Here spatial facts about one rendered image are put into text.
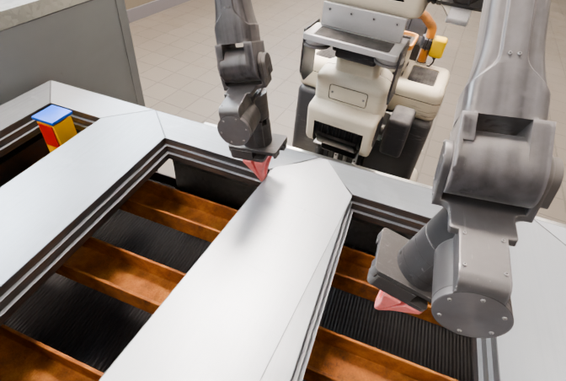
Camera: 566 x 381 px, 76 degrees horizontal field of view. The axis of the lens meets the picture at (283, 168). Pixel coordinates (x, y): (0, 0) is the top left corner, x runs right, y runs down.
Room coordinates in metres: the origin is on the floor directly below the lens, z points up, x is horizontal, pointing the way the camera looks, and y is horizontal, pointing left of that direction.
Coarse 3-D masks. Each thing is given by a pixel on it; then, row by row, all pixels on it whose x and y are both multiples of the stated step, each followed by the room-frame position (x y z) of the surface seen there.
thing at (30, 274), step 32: (32, 128) 0.69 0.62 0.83; (160, 160) 0.62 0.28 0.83; (192, 160) 0.63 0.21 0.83; (224, 160) 0.62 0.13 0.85; (128, 192) 0.51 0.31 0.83; (96, 224) 0.42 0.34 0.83; (384, 224) 0.50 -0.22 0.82; (416, 224) 0.49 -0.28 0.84; (64, 256) 0.35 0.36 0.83; (0, 288) 0.27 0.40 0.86; (32, 288) 0.29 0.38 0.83; (320, 288) 0.32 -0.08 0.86; (0, 320) 0.23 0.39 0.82; (288, 352) 0.21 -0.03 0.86; (480, 352) 0.26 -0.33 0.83
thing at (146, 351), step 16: (144, 336) 0.22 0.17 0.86; (128, 352) 0.19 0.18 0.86; (144, 352) 0.20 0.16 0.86; (160, 352) 0.20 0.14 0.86; (176, 352) 0.20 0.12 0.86; (112, 368) 0.17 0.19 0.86; (128, 368) 0.17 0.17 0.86; (144, 368) 0.18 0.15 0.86; (160, 368) 0.18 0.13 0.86; (176, 368) 0.18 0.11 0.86; (192, 368) 0.18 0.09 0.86; (208, 368) 0.18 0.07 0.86
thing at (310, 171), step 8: (280, 168) 0.60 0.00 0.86; (288, 168) 0.60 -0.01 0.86; (296, 168) 0.61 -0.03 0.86; (304, 168) 0.61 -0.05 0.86; (312, 168) 0.61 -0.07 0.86; (320, 168) 0.61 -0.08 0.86; (304, 176) 0.58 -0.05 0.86; (312, 176) 0.58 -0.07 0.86; (320, 176) 0.59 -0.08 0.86; (328, 176) 0.59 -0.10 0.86; (336, 176) 0.59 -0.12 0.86; (320, 184) 0.56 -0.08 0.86; (328, 184) 0.56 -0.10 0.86; (336, 184) 0.57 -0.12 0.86; (344, 192) 0.54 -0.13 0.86
